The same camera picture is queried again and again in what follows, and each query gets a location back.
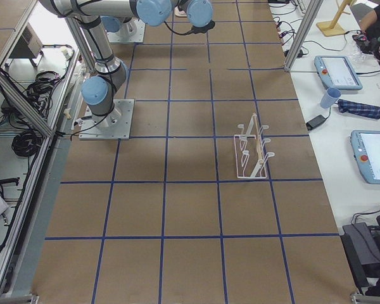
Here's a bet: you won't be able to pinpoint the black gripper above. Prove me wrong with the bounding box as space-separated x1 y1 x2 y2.
190 20 215 34

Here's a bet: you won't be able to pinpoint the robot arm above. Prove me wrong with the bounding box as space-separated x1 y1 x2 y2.
99 1 215 39
41 1 179 127

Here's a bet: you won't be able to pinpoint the blue cup on desk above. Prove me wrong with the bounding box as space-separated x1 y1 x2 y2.
320 87 341 109

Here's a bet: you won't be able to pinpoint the wooden stand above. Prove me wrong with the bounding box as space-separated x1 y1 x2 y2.
316 0 355 37

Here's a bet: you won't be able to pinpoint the upper teach pendant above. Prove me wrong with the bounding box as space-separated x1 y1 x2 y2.
313 56 363 91

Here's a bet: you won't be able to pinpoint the teach pendant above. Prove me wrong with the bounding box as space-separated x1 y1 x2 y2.
350 130 380 184
313 56 363 91

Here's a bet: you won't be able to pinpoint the black adapter on desk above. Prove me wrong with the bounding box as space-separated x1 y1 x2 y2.
305 115 327 131

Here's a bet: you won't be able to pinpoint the plaid folded cloth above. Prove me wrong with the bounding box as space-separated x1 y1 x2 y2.
337 99 380 120

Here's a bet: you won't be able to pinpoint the seated person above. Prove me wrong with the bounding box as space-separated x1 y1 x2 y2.
358 3 380 70

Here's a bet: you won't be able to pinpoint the grey box device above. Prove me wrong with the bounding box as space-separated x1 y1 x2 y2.
9 23 43 67

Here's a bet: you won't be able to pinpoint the lower teach pendant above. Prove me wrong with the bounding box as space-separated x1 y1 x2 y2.
350 130 380 184

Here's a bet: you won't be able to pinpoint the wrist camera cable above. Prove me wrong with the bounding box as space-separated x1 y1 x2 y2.
163 21 197 36

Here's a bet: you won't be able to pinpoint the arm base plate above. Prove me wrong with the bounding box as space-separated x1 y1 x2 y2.
107 19 146 44
78 99 135 140

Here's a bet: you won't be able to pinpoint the aluminium frame post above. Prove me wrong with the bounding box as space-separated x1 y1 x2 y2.
284 0 323 72

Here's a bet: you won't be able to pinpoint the white wire cup rack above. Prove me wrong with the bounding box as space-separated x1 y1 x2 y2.
233 113 275 180

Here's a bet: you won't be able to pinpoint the coiled black cables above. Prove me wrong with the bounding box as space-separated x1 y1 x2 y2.
11 129 42 158

